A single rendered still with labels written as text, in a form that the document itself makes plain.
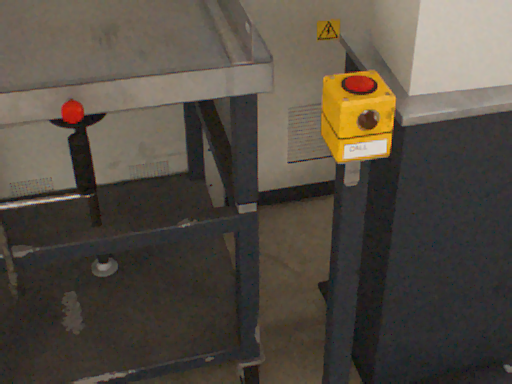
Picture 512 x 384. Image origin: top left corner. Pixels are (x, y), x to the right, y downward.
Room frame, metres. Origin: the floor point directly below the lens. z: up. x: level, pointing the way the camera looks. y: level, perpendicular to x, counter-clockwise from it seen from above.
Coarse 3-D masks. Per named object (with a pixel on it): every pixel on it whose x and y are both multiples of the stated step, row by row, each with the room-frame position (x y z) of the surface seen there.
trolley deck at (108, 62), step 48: (0, 0) 1.25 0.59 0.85; (48, 0) 1.26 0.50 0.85; (96, 0) 1.27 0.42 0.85; (144, 0) 1.28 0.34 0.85; (192, 0) 1.29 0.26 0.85; (0, 48) 1.08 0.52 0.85; (48, 48) 1.09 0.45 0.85; (96, 48) 1.09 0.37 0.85; (144, 48) 1.10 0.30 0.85; (192, 48) 1.11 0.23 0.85; (0, 96) 0.95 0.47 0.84; (48, 96) 0.97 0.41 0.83; (96, 96) 0.99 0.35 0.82; (144, 96) 1.01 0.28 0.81; (192, 96) 1.04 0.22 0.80
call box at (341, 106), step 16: (336, 80) 0.94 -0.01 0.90; (336, 96) 0.90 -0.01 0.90; (352, 96) 0.90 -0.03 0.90; (368, 96) 0.90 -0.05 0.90; (384, 96) 0.90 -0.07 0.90; (336, 112) 0.89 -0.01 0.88; (352, 112) 0.88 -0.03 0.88; (384, 112) 0.90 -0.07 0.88; (336, 128) 0.89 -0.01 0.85; (352, 128) 0.88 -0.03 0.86; (384, 128) 0.90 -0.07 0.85; (336, 144) 0.88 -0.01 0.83; (352, 144) 0.88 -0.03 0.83; (368, 144) 0.89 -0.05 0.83; (384, 144) 0.90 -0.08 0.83; (336, 160) 0.88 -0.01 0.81; (352, 160) 0.89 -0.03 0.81
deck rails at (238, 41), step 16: (208, 0) 1.29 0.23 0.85; (224, 0) 1.26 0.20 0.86; (240, 0) 1.15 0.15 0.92; (224, 16) 1.22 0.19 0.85; (240, 16) 1.14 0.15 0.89; (224, 32) 1.16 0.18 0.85; (240, 32) 1.15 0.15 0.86; (224, 48) 1.11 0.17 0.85; (240, 48) 1.11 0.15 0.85; (240, 64) 1.07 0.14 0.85
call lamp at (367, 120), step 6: (360, 114) 0.89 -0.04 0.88; (366, 114) 0.88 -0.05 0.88; (372, 114) 0.89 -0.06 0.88; (378, 114) 0.89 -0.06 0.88; (360, 120) 0.88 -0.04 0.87; (366, 120) 0.88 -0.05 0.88; (372, 120) 0.88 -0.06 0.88; (378, 120) 0.89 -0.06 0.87; (360, 126) 0.88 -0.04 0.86; (366, 126) 0.88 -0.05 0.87; (372, 126) 0.88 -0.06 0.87
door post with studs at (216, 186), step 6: (216, 108) 1.73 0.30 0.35; (210, 150) 1.72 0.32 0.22; (210, 156) 1.73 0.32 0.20; (210, 162) 1.72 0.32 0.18; (210, 168) 1.72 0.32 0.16; (216, 168) 1.73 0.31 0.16; (210, 174) 1.72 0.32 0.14; (216, 174) 1.73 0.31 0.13; (210, 180) 1.72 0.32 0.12; (216, 180) 1.73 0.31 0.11; (210, 186) 1.72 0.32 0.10; (216, 186) 1.73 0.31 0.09; (222, 186) 1.74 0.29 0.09; (216, 192) 1.73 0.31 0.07; (222, 192) 1.73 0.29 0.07; (216, 198) 1.73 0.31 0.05; (222, 198) 1.73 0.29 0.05; (216, 204) 1.73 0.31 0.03; (222, 204) 1.73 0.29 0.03
